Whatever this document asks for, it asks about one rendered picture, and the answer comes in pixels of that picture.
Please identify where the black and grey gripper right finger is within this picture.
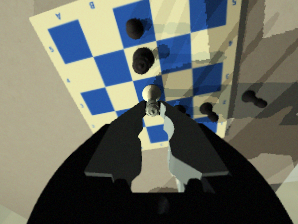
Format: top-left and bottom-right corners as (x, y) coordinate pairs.
(157, 100), (294, 224)

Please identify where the blue and cream chessboard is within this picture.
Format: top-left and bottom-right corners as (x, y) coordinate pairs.
(29, 0), (242, 138)

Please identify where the white chess piece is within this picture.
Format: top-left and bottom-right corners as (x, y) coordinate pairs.
(142, 84), (161, 117)

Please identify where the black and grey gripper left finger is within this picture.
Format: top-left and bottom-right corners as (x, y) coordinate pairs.
(26, 100), (147, 224)

